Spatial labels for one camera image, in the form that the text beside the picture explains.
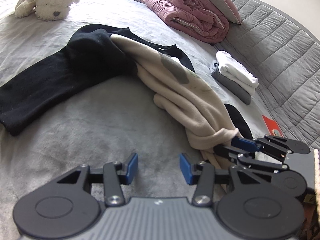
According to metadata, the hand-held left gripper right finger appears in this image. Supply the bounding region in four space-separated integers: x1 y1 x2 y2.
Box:
179 153 253 207

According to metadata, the red book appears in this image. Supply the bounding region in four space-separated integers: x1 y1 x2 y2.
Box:
262 114 284 137

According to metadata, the grey quilted headboard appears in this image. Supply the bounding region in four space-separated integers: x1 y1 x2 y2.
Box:
222 0 320 150

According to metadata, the white folded garment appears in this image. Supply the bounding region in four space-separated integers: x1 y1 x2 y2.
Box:
215 50 259 95

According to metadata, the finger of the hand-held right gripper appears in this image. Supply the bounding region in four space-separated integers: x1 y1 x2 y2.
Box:
213 143 288 175
230 134 311 159

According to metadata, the person's right forearm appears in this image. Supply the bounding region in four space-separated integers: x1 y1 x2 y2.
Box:
311 148 320 230

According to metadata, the grey bed sheet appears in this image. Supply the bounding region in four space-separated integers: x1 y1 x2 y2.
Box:
0 0 320 240

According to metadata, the white plush dog toy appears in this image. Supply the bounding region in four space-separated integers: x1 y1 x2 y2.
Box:
15 0 80 22

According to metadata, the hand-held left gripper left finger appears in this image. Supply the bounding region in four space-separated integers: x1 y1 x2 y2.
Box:
57 153 139 207

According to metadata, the pink folded quilt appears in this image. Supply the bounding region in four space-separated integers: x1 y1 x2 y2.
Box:
142 0 230 43

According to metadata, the beige and black raglan sweatshirt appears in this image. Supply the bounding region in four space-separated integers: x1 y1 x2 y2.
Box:
0 24 253 170

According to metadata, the pink and grey pillow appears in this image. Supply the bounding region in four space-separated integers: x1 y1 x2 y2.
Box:
179 0 242 25

